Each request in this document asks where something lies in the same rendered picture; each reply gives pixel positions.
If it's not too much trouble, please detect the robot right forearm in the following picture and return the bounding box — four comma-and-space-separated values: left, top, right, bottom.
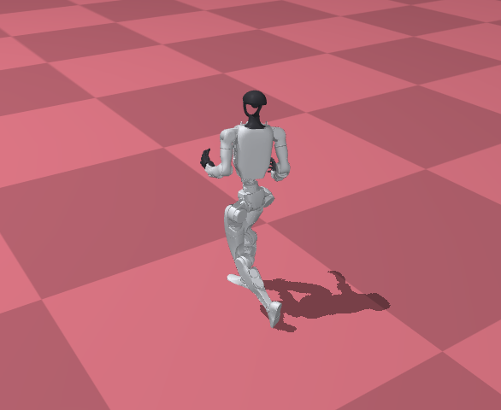
271, 162, 290, 182

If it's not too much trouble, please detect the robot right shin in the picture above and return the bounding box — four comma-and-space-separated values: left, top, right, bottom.
241, 233, 257, 283

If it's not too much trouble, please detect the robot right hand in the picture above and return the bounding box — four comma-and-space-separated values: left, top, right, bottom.
268, 157, 276, 173

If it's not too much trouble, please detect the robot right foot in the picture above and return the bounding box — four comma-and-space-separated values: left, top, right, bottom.
227, 274, 249, 289

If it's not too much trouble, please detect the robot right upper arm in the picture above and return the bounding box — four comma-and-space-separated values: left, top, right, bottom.
271, 126, 290, 174

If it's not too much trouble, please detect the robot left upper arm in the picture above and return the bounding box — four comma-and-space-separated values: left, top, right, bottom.
220, 127, 238, 176

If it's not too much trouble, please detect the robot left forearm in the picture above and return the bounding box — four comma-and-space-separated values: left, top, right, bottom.
204, 163, 224, 179

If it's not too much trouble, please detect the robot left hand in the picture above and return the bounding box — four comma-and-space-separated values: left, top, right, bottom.
200, 149, 215, 169

